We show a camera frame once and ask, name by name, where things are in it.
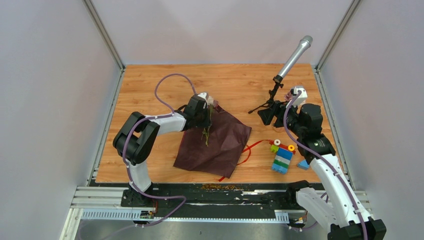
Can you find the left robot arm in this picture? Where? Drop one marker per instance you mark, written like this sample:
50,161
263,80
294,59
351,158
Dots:
135,140

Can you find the blue triangular toy block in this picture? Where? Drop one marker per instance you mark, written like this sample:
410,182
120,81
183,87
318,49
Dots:
303,165

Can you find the mauve rose with stem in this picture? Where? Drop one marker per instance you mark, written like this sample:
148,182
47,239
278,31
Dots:
288,96

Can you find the silver microphone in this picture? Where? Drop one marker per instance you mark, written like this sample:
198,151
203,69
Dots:
304,44

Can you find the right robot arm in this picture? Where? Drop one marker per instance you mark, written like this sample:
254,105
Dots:
344,217

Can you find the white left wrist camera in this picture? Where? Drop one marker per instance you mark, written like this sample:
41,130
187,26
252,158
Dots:
205,96

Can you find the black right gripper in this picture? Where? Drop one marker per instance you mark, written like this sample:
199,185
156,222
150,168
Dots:
266,115

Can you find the maroon flower bouquet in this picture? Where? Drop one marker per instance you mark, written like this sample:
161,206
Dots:
218,153

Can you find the black tripod stand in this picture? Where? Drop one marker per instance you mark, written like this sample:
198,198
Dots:
272,93

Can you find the colourful toy block stack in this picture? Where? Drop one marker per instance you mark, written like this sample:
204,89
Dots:
283,156

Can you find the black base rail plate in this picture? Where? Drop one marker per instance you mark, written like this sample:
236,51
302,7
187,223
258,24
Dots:
215,200

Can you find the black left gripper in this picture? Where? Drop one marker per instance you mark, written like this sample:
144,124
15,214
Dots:
204,125

